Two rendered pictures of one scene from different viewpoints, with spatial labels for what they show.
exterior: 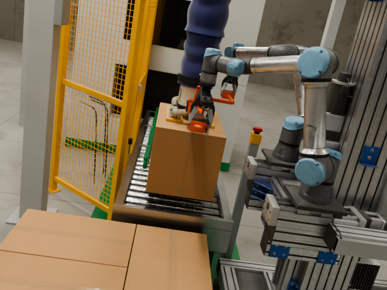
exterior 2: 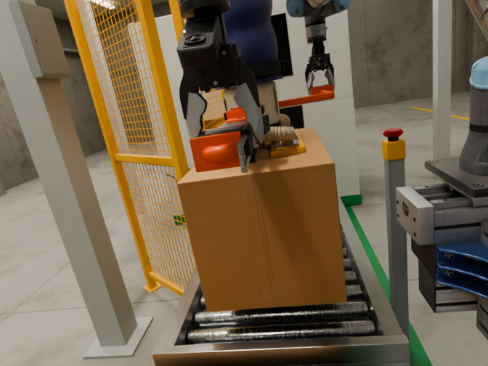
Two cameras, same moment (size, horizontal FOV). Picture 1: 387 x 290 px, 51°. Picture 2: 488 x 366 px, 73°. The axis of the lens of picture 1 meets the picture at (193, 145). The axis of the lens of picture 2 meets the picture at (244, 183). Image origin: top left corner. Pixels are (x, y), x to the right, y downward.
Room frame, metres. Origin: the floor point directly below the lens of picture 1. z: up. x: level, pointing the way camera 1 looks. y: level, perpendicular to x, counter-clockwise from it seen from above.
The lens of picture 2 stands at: (1.38, -0.15, 1.30)
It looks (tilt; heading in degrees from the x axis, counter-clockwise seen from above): 17 degrees down; 15
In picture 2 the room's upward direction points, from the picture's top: 10 degrees counter-clockwise
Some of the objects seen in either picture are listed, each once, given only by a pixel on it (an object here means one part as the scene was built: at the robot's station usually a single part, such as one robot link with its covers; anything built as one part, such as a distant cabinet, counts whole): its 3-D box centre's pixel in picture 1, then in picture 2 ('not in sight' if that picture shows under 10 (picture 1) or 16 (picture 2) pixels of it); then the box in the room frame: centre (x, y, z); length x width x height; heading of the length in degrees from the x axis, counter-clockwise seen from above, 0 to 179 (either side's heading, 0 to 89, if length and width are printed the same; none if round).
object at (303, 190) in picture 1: (317, 187); not in sight; (1.66, -0.57, 1.09); 0.15 x 0.15 x 0.10
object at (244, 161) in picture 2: (207, 123); (258, 135); (1.91, -0.05, 1.21); 0.31 x 0.03 x 0.05; 6
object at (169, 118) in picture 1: (174, 111); not in sight; (2.44, 0.15, 1.11); 0.34 x 0.10 x 0.05; 6
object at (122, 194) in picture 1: (136, 152); (230, 218); (3.22, 0.46, 0.50); 2.31 x 0.05 x 0.19; 5
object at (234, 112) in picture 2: (194, 107); (245, 118); (2.20, 0.03, 1.21); 0.10 x 0.08 x 0.06; 96
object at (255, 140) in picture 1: (241, 198); (397, 255); (2.70, -0.41, 0.50); 0.07 x 0.07 x 1.00; 5
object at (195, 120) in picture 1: (197, 124); (221, 147); (1.85, 0.00, 1.21); 0.08 x 0.07 x 0.05; 6
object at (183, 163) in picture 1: (184, 148); (269, 203); (2.44, 0.05, 0.88); 0.60 x 0.40 x 0.40; 5
